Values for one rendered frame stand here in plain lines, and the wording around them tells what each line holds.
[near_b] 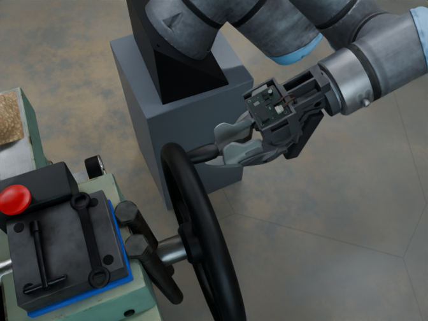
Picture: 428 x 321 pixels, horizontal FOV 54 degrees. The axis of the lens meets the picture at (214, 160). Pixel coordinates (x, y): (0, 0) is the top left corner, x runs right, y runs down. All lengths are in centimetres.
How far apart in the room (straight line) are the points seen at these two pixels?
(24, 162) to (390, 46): 51
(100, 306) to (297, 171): 125
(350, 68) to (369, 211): 105
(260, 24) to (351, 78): 45
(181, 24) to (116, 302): 70
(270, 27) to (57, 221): 73
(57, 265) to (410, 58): 50
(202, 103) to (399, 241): 87
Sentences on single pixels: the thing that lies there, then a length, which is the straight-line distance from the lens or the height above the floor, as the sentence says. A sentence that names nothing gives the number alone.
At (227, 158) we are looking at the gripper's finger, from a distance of 62.
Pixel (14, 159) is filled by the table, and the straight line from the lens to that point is 62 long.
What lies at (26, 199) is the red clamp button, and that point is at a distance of 43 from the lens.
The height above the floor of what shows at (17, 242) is 100.
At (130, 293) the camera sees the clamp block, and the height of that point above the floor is 96.
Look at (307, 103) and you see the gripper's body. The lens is 60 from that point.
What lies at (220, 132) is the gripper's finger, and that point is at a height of 86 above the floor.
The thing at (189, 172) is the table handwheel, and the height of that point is 95.
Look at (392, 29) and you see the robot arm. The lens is 65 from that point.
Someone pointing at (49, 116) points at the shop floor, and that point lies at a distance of 185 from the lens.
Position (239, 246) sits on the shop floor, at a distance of 146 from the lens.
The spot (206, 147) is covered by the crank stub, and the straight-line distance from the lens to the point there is 60.
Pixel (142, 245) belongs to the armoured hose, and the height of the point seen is 97.
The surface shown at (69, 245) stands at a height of 100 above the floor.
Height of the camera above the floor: 137
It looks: 59 degrees down
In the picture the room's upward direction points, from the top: straight up
